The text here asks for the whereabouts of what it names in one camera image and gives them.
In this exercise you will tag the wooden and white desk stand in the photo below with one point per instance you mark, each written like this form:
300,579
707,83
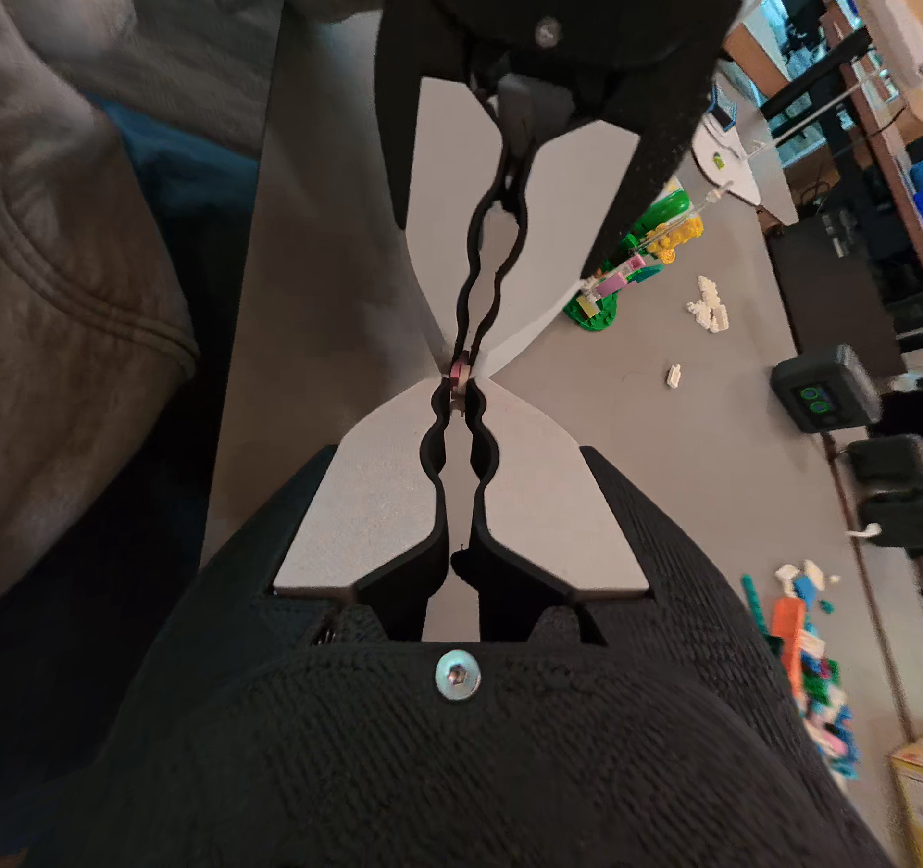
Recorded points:
728,161

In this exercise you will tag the heap of white lego pieces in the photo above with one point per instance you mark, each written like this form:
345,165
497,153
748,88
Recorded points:
710,305

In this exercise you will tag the green lego flower model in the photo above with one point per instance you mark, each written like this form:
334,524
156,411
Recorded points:
634,262

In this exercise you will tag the brown office desk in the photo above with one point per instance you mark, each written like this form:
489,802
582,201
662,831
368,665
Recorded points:
876,110

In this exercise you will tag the pile of colourful lego pieces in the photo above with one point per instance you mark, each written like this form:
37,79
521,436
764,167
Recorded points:
822,695

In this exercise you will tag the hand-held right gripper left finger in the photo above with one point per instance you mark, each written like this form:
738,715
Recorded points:
375,507

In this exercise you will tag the person's blue trouser leg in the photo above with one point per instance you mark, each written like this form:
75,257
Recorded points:
180,183

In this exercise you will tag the person's grey hoodie torso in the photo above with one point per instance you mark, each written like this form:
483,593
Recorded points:
79,305

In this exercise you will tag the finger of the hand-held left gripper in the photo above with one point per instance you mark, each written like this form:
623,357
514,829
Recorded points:
447,219
570,233

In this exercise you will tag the long teal lego plate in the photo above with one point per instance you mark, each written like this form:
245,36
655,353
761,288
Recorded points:
753,608

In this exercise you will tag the white lego hinge piece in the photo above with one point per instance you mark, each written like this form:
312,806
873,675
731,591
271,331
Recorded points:
673,375

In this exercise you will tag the person's left forearm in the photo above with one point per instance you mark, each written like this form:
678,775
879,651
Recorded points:
216,38

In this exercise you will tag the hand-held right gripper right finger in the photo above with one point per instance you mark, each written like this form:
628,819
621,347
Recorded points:
555,514

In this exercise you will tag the pink lego slope piece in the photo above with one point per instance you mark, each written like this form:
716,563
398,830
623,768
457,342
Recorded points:
458,372

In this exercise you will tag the small blue lego plate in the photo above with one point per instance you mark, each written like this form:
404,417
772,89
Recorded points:
805,587

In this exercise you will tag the yellow lego box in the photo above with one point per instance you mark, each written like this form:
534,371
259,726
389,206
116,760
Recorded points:
908,781

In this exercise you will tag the black desk cabinet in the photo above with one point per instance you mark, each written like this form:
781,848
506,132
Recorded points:
829,284

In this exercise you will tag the clear lego rod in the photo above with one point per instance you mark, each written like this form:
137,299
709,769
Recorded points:
685,213

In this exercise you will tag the orange lego plate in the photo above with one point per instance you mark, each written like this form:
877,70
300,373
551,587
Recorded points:
789,637

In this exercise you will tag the dark grey power station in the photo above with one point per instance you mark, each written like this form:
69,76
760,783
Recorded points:
822,388
887,460
894,522

